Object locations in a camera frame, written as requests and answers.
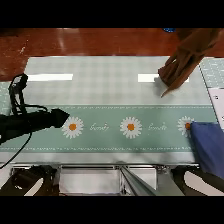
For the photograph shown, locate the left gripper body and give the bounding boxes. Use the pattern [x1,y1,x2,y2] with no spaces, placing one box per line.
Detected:
[49,107,71,130]

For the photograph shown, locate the brown garment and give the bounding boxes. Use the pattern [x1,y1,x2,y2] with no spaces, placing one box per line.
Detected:
[157,28,223,99]

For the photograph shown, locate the small blue object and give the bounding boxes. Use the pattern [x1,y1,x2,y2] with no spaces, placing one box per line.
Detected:
[162,27,177,34]

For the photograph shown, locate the blue garment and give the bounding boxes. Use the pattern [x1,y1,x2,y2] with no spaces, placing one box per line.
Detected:
[189,121,224,180]

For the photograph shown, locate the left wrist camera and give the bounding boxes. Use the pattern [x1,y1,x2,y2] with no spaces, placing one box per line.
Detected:
[8,73,48,116]

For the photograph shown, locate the silver frame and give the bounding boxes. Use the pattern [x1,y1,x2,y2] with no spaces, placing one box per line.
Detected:
[0,162,201,197]

